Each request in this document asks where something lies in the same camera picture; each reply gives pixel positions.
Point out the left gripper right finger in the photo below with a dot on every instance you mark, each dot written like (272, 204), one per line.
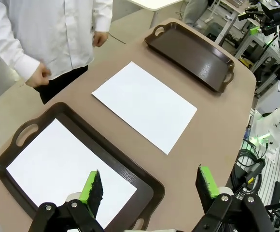
(207, 188)

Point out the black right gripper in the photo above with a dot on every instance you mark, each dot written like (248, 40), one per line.
(272, 17)

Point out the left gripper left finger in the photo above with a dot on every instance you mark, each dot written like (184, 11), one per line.
(91, 191)

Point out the white A4 paper sheet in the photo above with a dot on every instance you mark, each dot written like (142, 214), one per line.
(144, 104)
(58, 164)

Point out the person's left forearm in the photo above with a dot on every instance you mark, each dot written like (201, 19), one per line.
(103, 17)

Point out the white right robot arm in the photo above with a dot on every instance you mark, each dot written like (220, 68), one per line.
(275, 125)

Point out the person's right forearm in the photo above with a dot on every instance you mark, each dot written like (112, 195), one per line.
(14, 60)

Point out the person's right hand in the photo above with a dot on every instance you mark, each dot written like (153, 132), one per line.
(38, 76)

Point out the person's left hand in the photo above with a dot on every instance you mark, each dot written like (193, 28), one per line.
(101, 38)

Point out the person in grey trousers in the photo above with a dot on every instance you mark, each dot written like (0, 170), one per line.
(195, 12)

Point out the white table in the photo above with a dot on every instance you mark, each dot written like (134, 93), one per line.
(154, 3)

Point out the person in white shirt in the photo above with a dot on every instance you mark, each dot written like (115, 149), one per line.
(46, 29)

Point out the aluminium profile frame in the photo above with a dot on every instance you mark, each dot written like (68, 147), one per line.
(268, 50)

